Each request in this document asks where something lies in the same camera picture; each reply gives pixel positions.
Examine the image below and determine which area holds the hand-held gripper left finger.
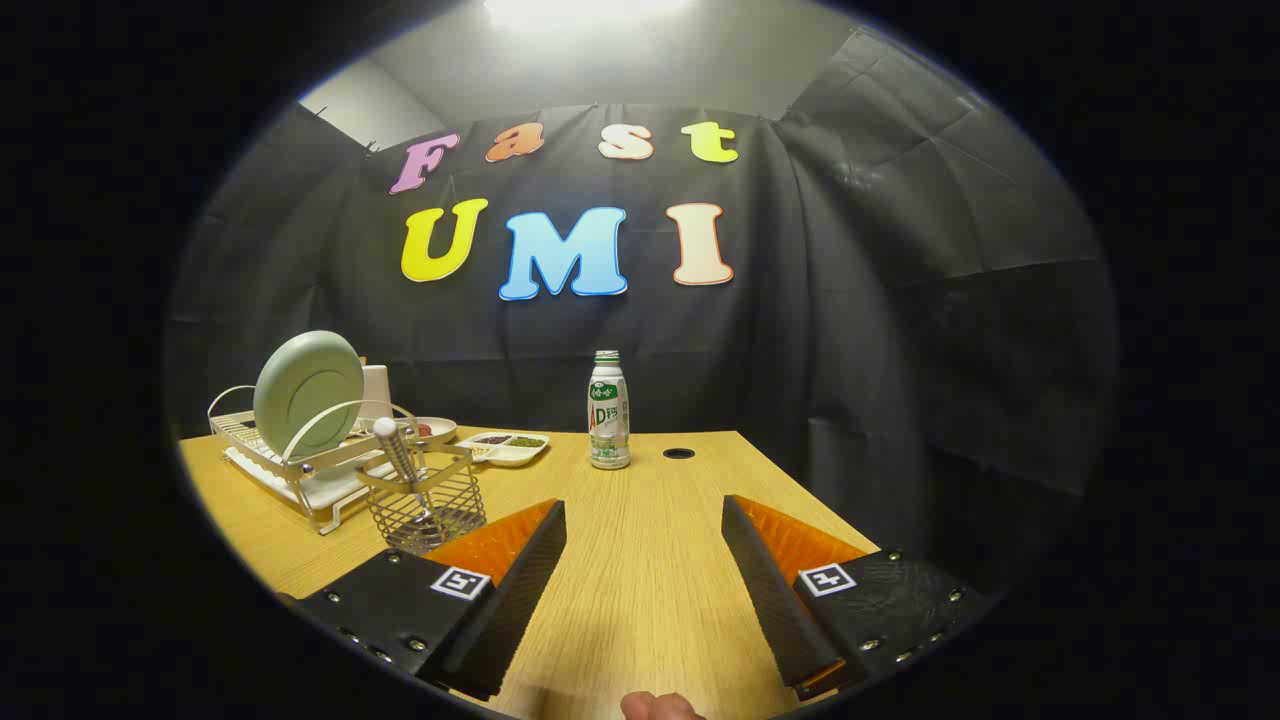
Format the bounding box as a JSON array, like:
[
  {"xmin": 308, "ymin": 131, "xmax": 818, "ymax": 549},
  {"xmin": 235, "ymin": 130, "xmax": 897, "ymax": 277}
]
[{"xmin": 295, "ymin": 498, "xmax": 568, "ymax": 702}]

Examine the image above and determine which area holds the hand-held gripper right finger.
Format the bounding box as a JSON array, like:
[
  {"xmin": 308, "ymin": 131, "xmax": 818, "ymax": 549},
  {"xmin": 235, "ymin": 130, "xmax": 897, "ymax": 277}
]
[{"xmin": 721, "ymin": 494, "xmax": 1002, "ymax": 702}]

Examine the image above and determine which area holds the metal wire basket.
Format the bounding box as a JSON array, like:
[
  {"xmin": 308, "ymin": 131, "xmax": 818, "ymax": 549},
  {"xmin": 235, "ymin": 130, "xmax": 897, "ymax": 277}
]
[{"xmin": 355, "ymin": 443, "xmax": 488, "ymax": 556}]

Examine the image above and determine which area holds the metal spoon with white knob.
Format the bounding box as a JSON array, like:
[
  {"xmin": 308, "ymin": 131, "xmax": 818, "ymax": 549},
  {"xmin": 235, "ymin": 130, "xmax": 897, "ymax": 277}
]
[{"xmin": 372, "ymin": 417, "xmax": 436, "ymax": 526}]

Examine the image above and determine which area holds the white wire dish rack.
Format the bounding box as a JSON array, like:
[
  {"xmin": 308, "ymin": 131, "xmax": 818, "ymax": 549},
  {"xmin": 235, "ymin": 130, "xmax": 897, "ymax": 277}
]
[{"xmin": 207, "ymin": 385, "xmax": 461, "ymax": 536}]

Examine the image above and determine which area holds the pale green plate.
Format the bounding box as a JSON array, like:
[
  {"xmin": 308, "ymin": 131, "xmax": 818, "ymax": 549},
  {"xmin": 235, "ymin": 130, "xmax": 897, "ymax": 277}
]
[{"xmin": 253, "ymin": 330, "xmax": 365, "ymax": 459}]

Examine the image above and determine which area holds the white divided dish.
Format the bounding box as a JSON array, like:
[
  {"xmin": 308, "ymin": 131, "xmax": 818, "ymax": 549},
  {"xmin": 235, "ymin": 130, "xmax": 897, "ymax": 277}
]
[{"xmin": 455, "ymin": 431, "xmax": 551, "ymax": 468}]

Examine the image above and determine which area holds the white drink bottle green label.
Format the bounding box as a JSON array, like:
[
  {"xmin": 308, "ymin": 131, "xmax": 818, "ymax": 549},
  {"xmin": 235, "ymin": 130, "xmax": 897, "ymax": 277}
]
[{"xmin": 587, "ymin": 350, "xmax": 632, "ymax": 471}]

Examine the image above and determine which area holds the white drip tray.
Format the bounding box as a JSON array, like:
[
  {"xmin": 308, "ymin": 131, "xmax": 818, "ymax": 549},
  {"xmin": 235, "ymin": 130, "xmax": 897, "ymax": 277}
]
[{"xmin": 222, "ymin": 445, "xmax": 396, "ymax": 513}]

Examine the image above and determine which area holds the black backdrop cloth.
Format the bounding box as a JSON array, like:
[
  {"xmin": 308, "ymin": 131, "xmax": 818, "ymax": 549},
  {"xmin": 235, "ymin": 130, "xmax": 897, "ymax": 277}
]
[{"xmin": 165, "ymin": 25, "xmax": 1119, "ymax": 601}]

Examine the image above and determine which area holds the ceiling light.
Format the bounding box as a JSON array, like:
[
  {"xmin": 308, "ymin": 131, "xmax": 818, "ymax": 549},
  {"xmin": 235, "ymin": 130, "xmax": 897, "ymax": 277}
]
[{"xmin": 485, "ymin": 0, "xmax": 691, "ymax": 31}]

